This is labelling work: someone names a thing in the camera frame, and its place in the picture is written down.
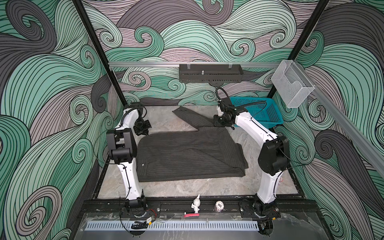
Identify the black perforated wall tray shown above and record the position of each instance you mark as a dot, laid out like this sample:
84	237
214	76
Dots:
215	75

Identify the aluminium rail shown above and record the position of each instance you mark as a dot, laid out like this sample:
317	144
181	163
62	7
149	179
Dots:
152	64
353	109

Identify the aluminium right rail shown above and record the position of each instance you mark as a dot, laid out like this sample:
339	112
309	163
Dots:
353	109

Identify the small white patterned jar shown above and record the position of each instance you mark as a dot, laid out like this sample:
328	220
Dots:
219	206

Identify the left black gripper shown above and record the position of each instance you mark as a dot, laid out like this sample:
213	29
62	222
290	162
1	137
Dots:
145	131

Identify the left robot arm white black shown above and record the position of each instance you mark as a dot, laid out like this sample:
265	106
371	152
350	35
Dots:
123	151

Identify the aluminium back rail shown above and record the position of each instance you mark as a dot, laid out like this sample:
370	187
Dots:
152	64

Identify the dark pinstriped long sleeve shirt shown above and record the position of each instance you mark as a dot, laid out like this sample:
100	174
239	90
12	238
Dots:
207	152

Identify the pink flat base piece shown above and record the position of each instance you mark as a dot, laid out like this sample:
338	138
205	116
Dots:
194	215

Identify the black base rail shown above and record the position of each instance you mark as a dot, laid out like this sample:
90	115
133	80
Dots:
245	206

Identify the white slotted cable duct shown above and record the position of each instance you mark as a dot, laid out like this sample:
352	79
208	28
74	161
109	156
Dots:
193	225

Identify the teal plastic basket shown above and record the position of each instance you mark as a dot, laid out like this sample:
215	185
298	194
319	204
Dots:
265	110

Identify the white rabbit figurine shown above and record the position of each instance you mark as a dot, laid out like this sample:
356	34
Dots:
196	204

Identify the clear acrylic wall holder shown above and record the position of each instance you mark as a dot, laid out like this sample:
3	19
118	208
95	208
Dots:
292	83

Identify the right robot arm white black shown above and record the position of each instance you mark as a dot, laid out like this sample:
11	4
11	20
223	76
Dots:
273	158

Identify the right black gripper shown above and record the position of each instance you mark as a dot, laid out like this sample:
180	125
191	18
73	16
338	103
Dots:
216	121

